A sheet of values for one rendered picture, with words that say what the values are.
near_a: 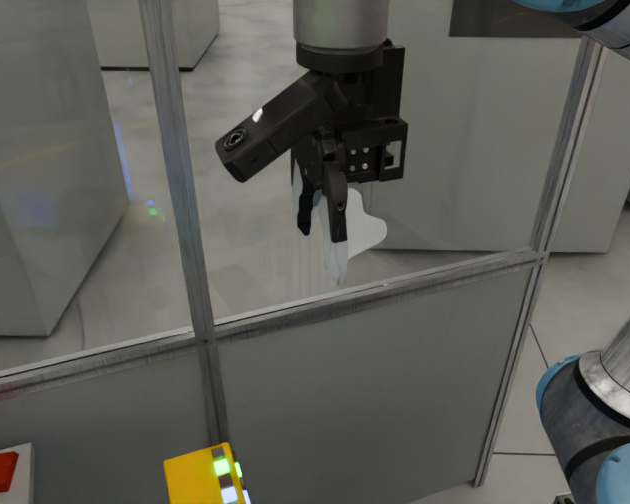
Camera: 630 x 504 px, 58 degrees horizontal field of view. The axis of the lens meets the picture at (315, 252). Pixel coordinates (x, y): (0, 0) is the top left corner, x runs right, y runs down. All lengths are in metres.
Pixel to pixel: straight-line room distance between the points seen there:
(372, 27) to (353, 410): 1.22
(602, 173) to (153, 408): 2.47
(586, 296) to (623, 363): 2.42
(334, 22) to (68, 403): 1.01
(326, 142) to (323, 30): 0.09
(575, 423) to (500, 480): 1.48
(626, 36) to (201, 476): 0.75
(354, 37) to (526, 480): 1.99
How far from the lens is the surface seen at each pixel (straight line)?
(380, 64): 0.48
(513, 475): 2.28
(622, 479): 0.72
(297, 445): 1.57
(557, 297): 3.09
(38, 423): 1.32
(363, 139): 0.48
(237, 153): 0.47
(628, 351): 0.75
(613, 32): 0.37
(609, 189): 3.22
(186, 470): 0.90
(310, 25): 0.45
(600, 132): 3.05
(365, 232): 0.52
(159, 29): 0.92
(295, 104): 0.47
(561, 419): 0.80
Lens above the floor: 1.80
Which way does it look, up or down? 35 degrees down
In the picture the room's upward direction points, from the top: straight up
